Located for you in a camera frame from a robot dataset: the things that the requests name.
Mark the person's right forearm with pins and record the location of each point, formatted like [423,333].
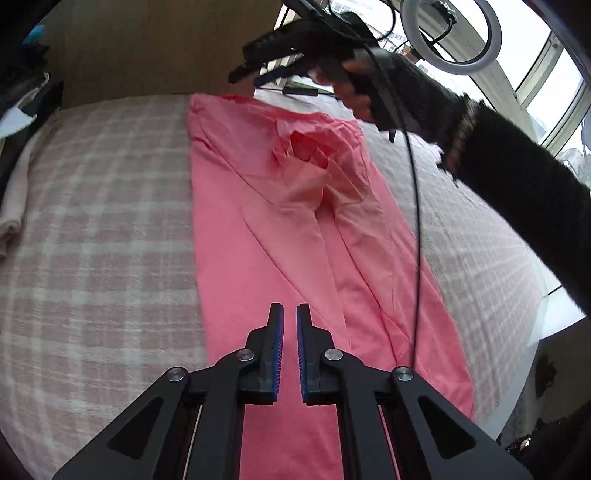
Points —
[521,184]

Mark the pink plaid blanket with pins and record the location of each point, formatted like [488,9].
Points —
[97,240]

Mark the wooden headboard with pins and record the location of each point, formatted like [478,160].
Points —
[161,50]

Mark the window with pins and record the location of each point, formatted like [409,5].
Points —
[554,78]

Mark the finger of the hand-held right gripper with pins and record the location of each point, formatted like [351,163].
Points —
[277,76]
[244,73]

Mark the pink shirt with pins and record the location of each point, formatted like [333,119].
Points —
[286,221]

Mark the dark speckled clothing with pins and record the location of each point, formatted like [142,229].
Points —
[554,443]

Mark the beige sweater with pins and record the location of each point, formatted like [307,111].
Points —
[18,194]

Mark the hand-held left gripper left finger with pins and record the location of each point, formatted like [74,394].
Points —
[276,350]

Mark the white cloth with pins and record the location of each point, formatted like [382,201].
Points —
[18,117]

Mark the person's right hand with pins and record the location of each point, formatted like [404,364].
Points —
[355,90]

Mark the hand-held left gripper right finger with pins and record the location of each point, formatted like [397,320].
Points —
[302,350]

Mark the light blue cloth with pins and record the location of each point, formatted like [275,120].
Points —
[34,33]

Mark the dark clothes pile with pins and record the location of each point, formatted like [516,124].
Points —
[23,69]

